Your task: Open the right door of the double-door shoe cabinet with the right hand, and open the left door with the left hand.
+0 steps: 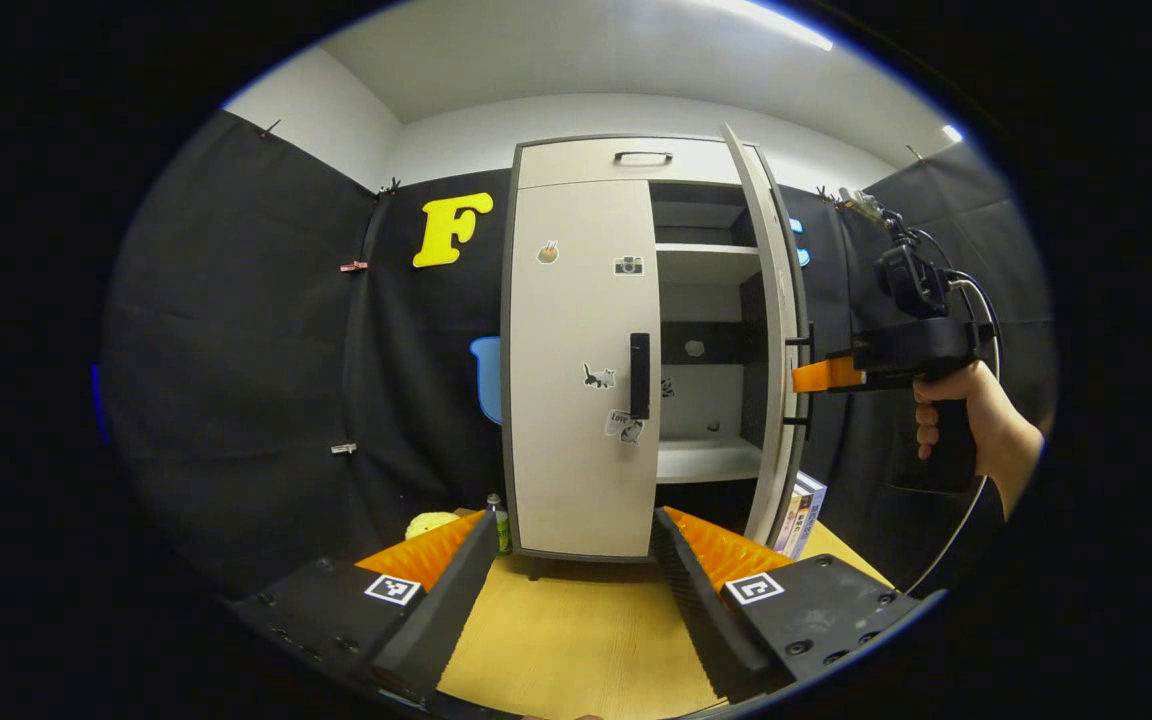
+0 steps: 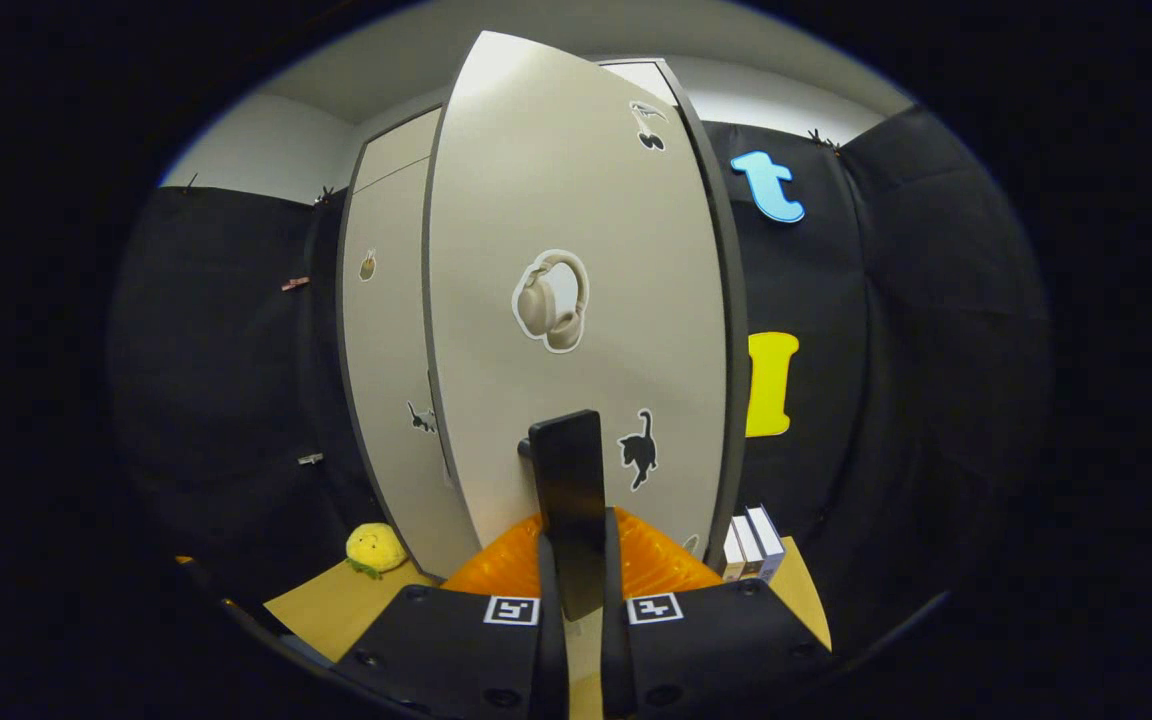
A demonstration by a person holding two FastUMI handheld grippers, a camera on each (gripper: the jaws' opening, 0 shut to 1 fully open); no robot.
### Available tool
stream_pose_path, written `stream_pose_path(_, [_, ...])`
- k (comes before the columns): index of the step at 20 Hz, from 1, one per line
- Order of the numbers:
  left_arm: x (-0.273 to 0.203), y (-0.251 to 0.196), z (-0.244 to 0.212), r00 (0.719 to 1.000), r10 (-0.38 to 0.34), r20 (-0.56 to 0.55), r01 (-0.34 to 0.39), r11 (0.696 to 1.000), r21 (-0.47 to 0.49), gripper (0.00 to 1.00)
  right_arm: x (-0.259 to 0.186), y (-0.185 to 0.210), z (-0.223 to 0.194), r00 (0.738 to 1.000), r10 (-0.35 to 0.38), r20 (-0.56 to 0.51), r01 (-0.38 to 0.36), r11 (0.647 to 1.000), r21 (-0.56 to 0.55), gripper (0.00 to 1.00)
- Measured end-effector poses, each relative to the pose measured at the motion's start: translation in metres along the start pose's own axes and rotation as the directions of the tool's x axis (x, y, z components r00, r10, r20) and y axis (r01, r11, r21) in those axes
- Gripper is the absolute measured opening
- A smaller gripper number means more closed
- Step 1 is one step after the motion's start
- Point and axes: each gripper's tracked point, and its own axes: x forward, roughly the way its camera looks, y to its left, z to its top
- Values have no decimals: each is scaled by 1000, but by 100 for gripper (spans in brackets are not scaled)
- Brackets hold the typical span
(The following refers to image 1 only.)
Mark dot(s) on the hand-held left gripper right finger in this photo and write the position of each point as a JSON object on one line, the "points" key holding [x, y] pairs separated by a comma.
{"points": [[706, 620]]}

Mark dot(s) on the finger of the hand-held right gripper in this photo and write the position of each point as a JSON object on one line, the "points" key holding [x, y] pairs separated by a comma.
{"points": [[821, 375]]}

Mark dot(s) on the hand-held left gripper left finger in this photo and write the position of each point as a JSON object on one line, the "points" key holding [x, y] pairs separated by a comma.
{"points": [[436, 620]]}

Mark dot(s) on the beige cabinet door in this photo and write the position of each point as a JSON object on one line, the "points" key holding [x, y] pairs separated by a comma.
{"points": [[576, 450], [774, 350]]}

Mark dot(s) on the beige double-door shoe cabinet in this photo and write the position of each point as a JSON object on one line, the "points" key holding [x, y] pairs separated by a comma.
{"points": [[706, 400]]}

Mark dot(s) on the yellow soft toy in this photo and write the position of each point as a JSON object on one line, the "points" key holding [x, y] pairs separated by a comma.
{"points": [[431, 523]]}

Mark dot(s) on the green bottle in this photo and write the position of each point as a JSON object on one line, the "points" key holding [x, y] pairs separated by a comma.
{"points": [[501, 525]]}

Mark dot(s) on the colourful cardboard box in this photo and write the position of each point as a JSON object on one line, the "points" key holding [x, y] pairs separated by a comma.
{"points": [[802, 515]]}

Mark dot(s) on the black spring clip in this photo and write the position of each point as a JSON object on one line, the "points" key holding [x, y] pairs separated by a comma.
{"points": [[269, 128], [391, 187], [826, 193]]}

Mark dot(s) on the black backdrop cloth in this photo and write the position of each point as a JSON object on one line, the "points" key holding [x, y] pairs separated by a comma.
{"points": [[236, 350]]}

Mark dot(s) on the long ceiling strip light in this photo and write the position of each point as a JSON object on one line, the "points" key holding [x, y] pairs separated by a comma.
{"points": [[781, 22]]}

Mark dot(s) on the red clip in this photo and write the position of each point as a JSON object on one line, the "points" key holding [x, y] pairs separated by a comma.
{"points": [[353, 266]]}

